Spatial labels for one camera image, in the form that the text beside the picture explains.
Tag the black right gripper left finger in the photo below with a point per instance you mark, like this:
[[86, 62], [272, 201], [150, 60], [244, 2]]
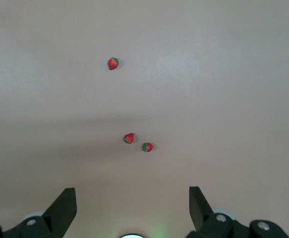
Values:
[[60, 213]]

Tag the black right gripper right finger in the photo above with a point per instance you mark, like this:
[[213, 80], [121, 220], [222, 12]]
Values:
[[201, 215]]

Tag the red strawberry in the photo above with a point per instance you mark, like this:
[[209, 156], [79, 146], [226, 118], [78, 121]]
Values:
[[129, 138], [148, 147], [112, 64]]

